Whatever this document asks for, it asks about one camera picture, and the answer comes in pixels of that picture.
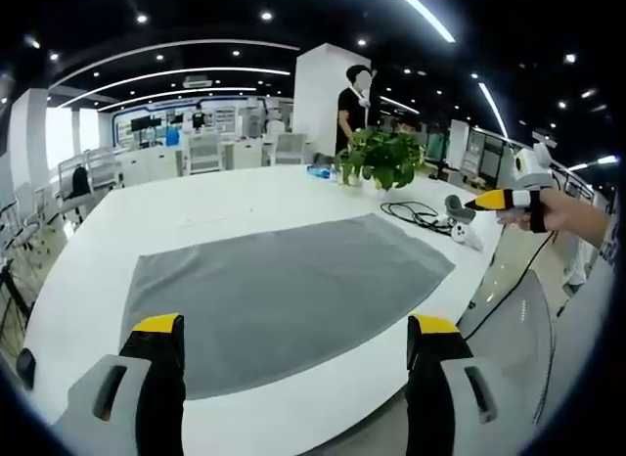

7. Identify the white table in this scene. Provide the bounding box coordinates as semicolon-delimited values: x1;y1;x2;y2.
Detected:
22;162;505;456

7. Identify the white office chair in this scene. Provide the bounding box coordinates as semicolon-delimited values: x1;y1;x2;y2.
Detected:
273;132;309;166
187;133;222;176

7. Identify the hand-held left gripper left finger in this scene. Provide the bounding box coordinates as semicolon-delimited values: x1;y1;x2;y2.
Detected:
52;312;188;456

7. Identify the chair with black jacket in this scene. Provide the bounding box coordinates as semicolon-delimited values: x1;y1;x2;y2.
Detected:
57;164;97;222

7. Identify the grey towel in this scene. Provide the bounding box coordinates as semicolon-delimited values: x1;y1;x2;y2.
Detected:
118;212;457;401

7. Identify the person's right hand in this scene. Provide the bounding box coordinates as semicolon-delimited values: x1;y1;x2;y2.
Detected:
497;187;596;235

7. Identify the grey headset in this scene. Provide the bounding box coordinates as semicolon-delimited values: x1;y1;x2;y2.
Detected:
443;194;478;225

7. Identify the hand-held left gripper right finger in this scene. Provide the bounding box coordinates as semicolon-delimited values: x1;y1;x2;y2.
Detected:
405;314;532;456

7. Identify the green potted plant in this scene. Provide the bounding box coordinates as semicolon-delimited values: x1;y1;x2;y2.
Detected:
335;126;426;192

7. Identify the white game controller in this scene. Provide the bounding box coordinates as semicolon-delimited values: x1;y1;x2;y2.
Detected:
450;221;484;252

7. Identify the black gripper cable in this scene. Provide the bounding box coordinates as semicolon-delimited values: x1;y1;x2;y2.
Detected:
462;228;561;341

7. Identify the grey transparent chair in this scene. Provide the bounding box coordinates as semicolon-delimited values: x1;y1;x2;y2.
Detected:
457;267;557;426

